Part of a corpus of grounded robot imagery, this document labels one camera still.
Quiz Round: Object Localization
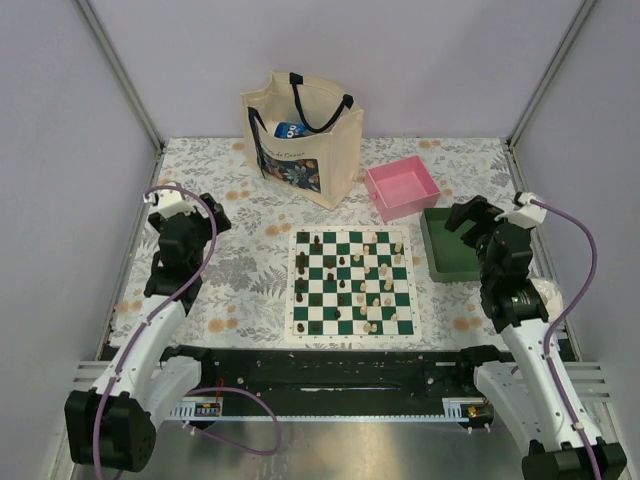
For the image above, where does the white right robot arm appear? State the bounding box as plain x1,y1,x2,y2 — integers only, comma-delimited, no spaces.
445,192,627,479

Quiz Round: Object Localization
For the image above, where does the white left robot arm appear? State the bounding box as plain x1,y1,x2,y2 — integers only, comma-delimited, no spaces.
64,184,231,473

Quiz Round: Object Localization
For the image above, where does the green white chess board mat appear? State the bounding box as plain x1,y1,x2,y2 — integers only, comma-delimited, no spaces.
284,225,421,345

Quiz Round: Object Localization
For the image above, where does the green plastic tray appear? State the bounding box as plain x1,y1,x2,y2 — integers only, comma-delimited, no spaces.
420,208,480,283

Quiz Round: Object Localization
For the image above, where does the toilet paper roll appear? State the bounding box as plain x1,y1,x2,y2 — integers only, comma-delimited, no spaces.
531,277,564,323

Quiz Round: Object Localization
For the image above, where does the floral tablecloth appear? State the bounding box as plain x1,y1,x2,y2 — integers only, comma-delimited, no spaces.
158,138,515,352

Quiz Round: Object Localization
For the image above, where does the pink plastic box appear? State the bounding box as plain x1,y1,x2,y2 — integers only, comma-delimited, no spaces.
364,155,440,222

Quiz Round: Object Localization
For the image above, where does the blue white can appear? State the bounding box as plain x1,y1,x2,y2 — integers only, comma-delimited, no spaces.
273,122,308,139

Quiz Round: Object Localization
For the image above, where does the beige canvas tote bag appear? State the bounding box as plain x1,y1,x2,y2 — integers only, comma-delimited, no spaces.
241,72,364,210

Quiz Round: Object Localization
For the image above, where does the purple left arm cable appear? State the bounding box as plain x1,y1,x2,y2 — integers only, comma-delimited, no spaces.
92,185,284,480

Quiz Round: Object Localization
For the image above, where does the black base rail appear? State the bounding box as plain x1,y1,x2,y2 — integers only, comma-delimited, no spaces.
99,344,516,419

